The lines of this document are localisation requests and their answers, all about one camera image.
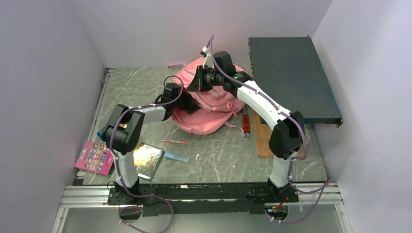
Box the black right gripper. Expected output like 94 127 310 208
187 65 224 91

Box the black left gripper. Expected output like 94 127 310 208
172 88 206 115

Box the pink student backpack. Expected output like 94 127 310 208
167 59 255 138

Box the blue treehouse book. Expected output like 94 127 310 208
96 128 103 140

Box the pink book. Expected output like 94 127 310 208
74 141 113 176

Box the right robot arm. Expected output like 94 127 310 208
187 47 306 201

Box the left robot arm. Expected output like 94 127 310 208
102 83 201 204

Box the red pen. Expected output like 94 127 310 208
160 139 191 144

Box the light blue eraser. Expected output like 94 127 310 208
164 152 190 164

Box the shiny gold foil book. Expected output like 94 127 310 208
133 143 165 181

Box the wooden board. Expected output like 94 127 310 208
251 109 305 159

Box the dark green metal box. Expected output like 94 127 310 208
248 36 343 127

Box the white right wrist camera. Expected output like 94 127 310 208
200 47 214 69

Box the red handled wrench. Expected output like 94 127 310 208
242 105 250 138

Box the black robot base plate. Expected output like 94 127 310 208
107 182 299 216

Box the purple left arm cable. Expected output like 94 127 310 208
109 75 184 233

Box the aluminium frame rail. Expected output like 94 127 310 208
52 182 352 233

